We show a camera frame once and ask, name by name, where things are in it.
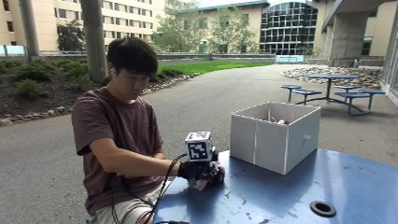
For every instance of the grey concrete building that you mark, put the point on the grey concrete building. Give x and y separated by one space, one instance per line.
347 31

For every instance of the blue round picnic table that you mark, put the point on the blue round picnic table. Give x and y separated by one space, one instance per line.
331 76

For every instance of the white cube of black markers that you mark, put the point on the white cube of black markers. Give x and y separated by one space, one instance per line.
198 149

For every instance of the beige building with green roof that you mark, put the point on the beige building with green roof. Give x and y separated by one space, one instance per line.
253 18

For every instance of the low green shrubs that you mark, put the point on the low green shrubs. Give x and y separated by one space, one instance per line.
37 73

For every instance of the beige building with windows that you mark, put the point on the beige building with windows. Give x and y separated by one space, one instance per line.
128 18

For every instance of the green trees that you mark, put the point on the green trees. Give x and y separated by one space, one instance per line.
182 31

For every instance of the green lawn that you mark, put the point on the green lawn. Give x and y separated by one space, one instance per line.
206 66

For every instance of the the person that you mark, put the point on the the person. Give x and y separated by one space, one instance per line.
112 124

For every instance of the thin grey concrete pillar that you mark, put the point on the thin grey concrete pillar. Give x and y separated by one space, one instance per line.
28 28

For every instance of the thick grey concrete pillar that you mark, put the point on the thick grey concrete pillar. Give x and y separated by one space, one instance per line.
93 37

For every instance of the dark glass facade building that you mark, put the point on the dark glass facade building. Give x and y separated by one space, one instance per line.
287 28

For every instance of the pink object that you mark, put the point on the pink object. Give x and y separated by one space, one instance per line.
282 122

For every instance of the pile of grey rocks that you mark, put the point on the pile of grey rocks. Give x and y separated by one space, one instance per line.
365 76

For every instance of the row of border stones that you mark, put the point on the row of border stones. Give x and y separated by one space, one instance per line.
53 111

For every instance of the white cardboard box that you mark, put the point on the white cardboard box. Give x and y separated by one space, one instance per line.
269 146

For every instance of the white earbud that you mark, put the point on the white earbud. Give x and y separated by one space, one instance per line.
112 72

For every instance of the blue round picnic seat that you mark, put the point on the blue round picnic seat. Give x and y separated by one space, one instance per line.
306 92
347 87
351 95
290 87
371 91

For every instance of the light blue banner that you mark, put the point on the light blue banner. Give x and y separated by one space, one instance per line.
289 59

